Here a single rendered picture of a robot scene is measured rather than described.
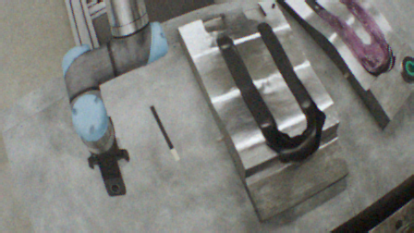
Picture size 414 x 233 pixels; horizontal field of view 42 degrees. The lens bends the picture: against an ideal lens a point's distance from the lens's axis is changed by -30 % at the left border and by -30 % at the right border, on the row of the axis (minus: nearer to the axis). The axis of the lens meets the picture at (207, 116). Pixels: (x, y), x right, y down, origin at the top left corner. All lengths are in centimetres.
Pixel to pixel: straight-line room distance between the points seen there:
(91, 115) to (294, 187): 60
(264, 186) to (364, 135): 34
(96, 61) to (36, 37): 155
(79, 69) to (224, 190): 57
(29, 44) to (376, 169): 170
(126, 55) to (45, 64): 147
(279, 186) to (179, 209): 24
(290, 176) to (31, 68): 143
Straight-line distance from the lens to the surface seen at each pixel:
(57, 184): 173
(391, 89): 172
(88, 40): 246
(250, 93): 166
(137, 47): 127
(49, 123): 177
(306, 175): 165
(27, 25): 285
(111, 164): 139
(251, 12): 176
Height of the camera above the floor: 246
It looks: 74 degrees down
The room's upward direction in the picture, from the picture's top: 2 degrees clockwise
